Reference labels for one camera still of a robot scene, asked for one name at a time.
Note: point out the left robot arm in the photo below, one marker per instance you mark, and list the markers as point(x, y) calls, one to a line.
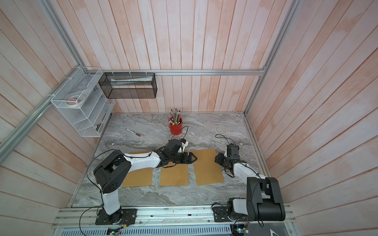
point(112, 171)

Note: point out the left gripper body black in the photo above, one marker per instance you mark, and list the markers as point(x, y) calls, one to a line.
point(179, 158)

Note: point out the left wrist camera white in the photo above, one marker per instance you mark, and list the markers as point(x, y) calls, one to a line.
point(184, 144)

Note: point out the masking tape roll on table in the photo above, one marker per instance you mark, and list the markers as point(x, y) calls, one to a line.
point(221, 129)

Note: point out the black mesh basket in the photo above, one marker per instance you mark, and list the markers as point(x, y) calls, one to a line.
point(129, 85)

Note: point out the brown file bag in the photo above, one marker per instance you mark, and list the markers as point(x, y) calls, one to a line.
point(140, 173)
point(173, 174)
point(207, 171)

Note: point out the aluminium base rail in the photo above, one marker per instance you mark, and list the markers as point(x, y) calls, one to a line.
point(84, 217)

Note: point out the tape roll in rack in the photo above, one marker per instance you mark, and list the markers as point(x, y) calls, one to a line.
point(74, 100)

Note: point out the red pen holder cup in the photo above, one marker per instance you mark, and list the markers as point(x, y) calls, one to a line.
point(175, 128)

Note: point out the white wire shelf rack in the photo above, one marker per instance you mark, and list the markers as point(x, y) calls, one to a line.
point(83, 103)

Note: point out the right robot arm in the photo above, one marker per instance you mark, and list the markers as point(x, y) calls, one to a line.
point(263, 201)

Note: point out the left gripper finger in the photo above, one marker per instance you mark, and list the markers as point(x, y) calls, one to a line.
point(192, 161)
point(192, 157)

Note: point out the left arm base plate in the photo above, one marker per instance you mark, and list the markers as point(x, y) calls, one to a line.
point(120, 217)

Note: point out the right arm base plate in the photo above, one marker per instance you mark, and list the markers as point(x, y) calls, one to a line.
point(221, 214)

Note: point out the marker pen on table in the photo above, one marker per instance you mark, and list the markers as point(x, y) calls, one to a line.
point(137, 134)

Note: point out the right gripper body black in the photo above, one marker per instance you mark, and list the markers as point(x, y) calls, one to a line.
point(223, 160)

